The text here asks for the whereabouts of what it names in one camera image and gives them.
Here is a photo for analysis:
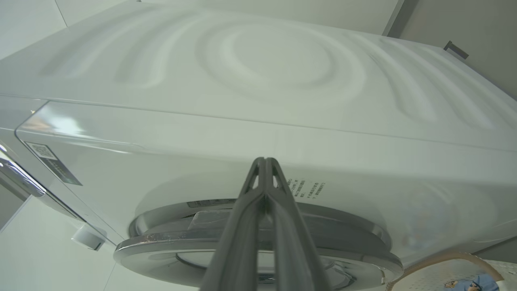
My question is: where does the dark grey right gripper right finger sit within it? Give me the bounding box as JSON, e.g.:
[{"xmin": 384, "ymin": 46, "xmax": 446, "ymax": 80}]
[{"xmin": 266, "ymin": 158, "xmax": 332, "ymax": 291}]

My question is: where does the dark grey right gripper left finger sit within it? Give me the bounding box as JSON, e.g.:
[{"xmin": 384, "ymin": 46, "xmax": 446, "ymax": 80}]
[{"xmin": 200, "ymin": 157, "xmax": 266, "ymax": 291}]

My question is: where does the round glass washing machine door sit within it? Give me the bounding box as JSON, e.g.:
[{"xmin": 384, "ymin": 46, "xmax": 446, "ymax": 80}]
[{"xmin": 113, "ymin": 198, "xmax": 404, "ymax": 291}]

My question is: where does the blue bear print garment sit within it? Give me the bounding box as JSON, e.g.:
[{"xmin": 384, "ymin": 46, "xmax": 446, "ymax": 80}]
[{"xmin": 444, "ymin": 274, "xmax": 501, "ymax": 291}]

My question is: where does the cream perforated laundry basket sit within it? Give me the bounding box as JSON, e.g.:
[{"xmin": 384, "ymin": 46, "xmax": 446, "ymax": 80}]
[{"xmin": 386, "ymin": 253, "xmax": 505, "ymax": 291}]

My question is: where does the white front-load washing machine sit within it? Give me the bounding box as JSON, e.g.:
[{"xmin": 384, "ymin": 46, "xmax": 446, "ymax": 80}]
[{"xmin": 0, "ymin": 0, "xmax": 517, "ymax": 291}]

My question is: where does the metal partition leg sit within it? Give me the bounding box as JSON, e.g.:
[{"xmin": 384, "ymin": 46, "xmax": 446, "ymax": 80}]
[{"xmin": 382, "ymin": 0, "xmax": 420, "ymax": 39}]

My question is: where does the small dark floor bracket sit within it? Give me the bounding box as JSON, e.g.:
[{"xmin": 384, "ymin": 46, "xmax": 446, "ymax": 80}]
[{"xmin": 443, "ymin": 40, "xmax": 470, "ymax": 60}]

